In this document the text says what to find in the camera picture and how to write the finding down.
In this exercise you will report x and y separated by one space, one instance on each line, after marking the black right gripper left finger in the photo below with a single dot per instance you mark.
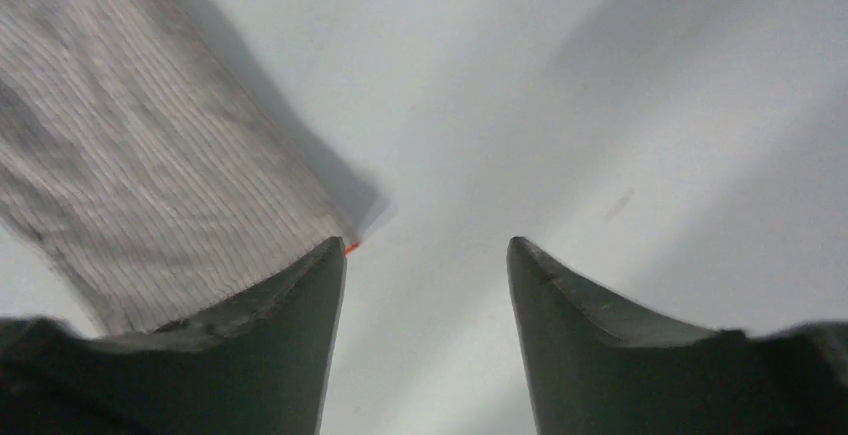
256 363

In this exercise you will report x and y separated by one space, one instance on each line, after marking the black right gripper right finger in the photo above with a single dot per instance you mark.
597 362

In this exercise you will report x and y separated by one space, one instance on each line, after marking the grey striped underwear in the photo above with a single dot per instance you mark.
140 166

